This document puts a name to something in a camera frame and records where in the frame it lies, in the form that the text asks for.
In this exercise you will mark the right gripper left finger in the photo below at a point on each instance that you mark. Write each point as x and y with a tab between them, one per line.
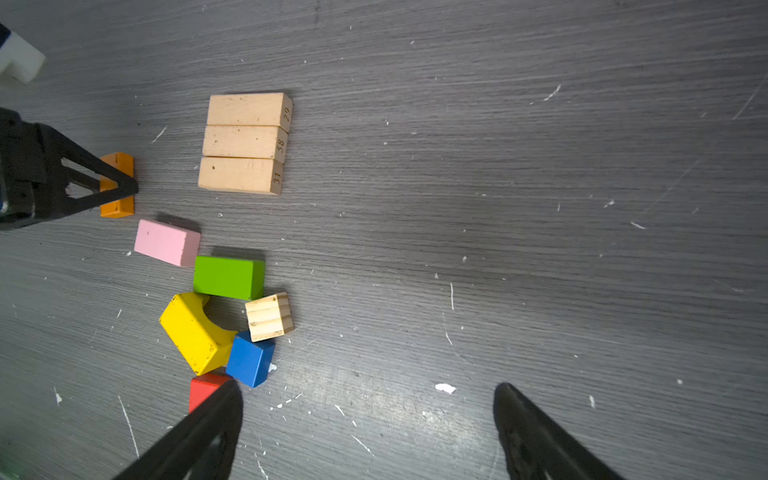
200	446

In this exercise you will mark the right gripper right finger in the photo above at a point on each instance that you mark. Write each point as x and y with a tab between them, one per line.
536	447

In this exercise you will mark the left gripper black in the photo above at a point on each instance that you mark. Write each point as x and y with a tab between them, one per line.
58	178

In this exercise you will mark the pink wood block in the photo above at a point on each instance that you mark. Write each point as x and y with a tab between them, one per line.
167	243

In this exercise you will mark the yellow wood block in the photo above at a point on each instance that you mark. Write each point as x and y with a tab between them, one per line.
204	345

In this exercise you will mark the green wood block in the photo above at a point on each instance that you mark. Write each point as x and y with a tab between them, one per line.
228	277

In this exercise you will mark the natural wood block long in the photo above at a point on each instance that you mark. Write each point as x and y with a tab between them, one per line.
256	109

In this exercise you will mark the natural wood block front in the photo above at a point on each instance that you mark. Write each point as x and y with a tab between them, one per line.
241	175

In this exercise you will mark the red wood cube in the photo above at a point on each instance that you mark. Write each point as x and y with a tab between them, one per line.
203	386

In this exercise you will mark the blue wood cube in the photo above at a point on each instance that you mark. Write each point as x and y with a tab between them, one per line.
249	362

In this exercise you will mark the small natural wood cube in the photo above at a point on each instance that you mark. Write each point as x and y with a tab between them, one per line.
269	317

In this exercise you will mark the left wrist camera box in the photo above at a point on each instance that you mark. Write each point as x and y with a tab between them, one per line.
19	59

